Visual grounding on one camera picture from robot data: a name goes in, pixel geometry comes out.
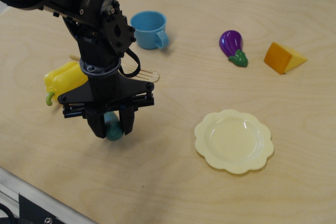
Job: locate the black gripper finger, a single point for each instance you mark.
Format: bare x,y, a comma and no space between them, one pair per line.
96,123
127,116

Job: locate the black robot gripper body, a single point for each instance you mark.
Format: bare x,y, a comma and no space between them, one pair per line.
98,96

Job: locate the green toy cucumber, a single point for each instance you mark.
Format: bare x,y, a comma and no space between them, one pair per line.
114,130

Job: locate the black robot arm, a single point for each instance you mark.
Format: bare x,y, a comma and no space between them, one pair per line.
103,36

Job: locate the blue plastic cup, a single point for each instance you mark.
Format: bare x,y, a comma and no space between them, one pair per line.
150,29

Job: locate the wooden slotted spatula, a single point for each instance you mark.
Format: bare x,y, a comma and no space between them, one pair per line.
145,73

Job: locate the yellow toy bell pepper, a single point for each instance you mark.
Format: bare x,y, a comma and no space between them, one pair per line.
64,79

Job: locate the pale yellow scalloped plate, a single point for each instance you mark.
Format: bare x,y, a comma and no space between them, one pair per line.
233,141

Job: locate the purple toy eggplant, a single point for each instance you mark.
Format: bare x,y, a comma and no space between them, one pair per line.
231,44

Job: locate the orange toy cheese wedge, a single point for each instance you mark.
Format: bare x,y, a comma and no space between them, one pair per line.
282,58

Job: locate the aluminium table frame rail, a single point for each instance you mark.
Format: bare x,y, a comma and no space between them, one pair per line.
12,186

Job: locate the black corner bracket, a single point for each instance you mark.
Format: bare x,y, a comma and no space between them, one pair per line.
33,213

